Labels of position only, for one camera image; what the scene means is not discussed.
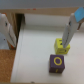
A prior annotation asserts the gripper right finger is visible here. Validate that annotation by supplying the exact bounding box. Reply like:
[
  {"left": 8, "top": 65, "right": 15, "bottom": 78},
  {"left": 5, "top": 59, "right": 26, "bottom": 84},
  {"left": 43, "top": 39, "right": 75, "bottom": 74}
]
[{"left": 61, "top": 7, "right": 84, "bottom": 48}]

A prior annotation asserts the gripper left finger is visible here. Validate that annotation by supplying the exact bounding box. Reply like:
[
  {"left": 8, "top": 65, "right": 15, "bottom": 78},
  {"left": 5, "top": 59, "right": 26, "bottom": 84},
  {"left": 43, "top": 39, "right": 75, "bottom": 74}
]
[{"left": 0, "top": 12, "right": 18, "bottom": 51}]

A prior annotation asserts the yellow block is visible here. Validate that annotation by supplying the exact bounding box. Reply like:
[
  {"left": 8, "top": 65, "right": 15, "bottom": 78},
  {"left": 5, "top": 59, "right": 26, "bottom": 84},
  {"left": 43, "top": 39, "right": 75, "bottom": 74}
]
[{"left": 54, "top": 37, "right": 72, "bottom": 56}]

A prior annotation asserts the purple block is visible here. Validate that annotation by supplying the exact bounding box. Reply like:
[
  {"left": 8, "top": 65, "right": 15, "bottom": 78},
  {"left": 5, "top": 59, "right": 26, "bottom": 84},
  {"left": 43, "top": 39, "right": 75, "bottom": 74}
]
[{"left": 48, "top": 53, "right": 66, "bottom": 74}]

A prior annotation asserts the white plastic box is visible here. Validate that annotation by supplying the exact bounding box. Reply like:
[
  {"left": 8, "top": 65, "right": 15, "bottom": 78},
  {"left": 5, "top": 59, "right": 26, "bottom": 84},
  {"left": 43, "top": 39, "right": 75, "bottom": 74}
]
[{"left": 9, "top": 12, "right": 84, "bottom": 84}]

